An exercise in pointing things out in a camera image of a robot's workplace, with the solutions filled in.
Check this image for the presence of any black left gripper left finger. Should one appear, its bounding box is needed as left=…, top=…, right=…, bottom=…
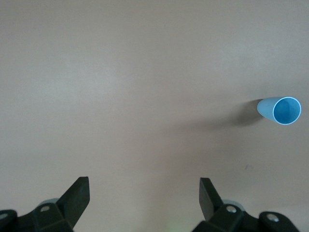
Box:
left=18, top=176, right=91, bottom=232

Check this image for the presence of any blue cup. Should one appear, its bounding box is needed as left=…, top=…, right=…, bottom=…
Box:
left=256, top=96, right=302, bottom=126

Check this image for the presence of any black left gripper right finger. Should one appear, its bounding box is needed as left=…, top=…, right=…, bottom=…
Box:
left=193, top=177, right=261, bottom=232

